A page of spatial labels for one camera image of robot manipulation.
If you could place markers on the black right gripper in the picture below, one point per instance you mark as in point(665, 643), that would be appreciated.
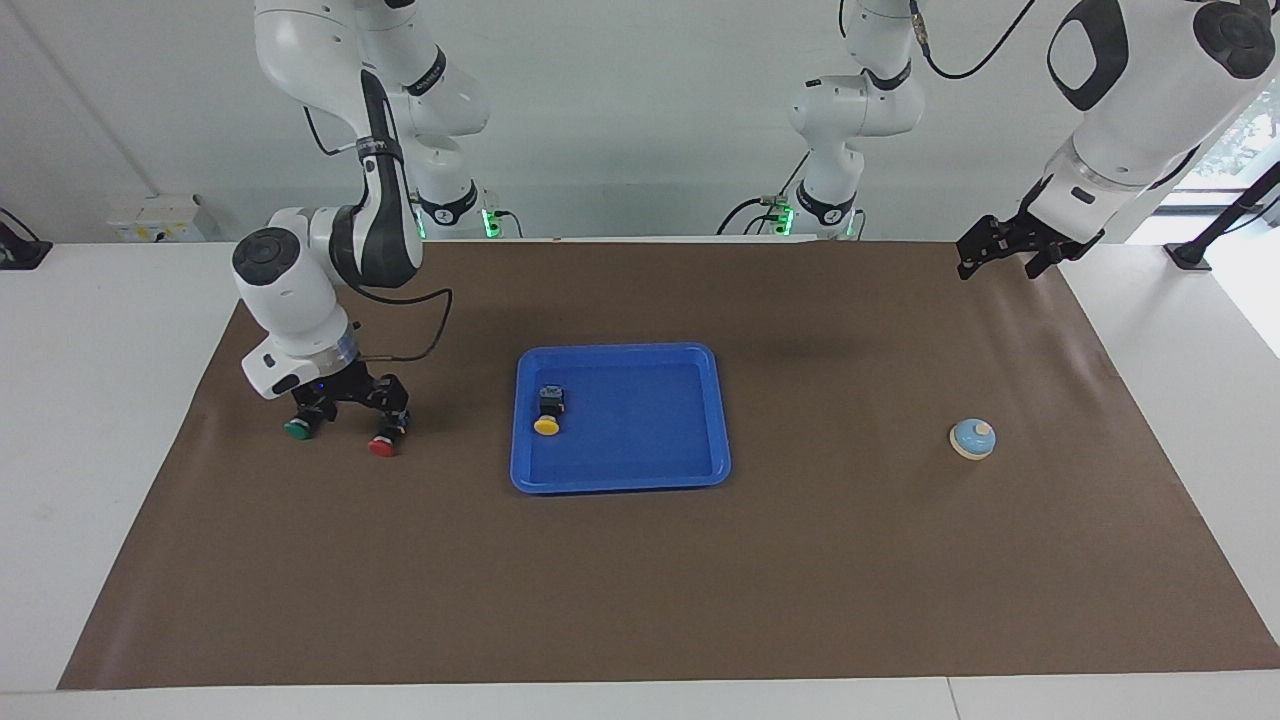
point(345, 382)

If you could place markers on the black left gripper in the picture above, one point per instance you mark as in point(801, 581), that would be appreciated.
point(1040, 230)

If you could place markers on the red push button switch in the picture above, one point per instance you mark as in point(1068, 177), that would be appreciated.
point(382, 446)

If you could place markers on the green push button switch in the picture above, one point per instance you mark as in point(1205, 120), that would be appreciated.
point(297, 431)

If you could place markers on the yellow push button switch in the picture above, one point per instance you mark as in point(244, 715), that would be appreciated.
point(547, 424)

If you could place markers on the light blue call bell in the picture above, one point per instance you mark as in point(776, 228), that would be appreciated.
point(970, 440)

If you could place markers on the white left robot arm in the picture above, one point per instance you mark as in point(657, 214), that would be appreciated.
point(1130, 130)

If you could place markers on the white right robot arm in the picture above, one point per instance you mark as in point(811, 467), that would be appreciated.
point(290, 290)

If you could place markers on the blue plastic tray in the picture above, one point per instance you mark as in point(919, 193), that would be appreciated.
point(640, 440)

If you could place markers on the black angled stand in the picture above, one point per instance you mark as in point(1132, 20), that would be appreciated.
point(1215, 225)

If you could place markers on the brown table mat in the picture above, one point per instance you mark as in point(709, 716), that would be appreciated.
point(640, 580)

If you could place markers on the black clamp stand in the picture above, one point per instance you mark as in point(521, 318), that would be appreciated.
point(20, 250)

